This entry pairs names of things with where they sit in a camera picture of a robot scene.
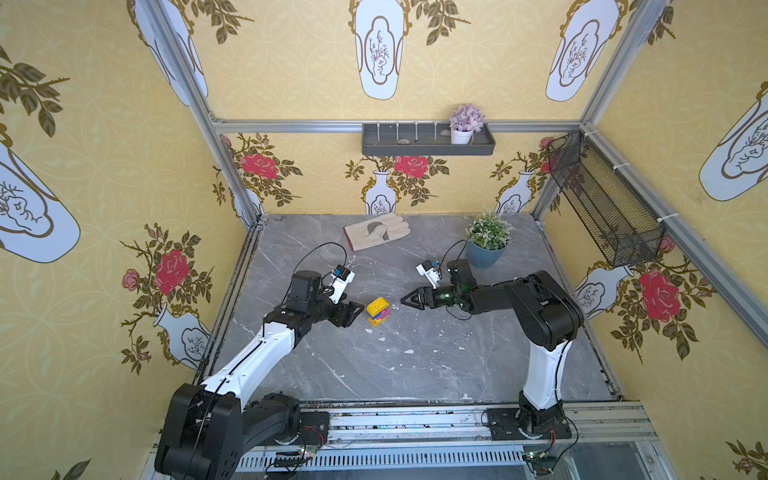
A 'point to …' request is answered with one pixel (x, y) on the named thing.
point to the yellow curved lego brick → (376, 306)
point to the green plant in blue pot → (488, 235)
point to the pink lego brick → (384, 314)
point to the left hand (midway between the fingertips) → (355, 301)
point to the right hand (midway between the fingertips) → (408, 305)
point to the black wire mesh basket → (626, 232)
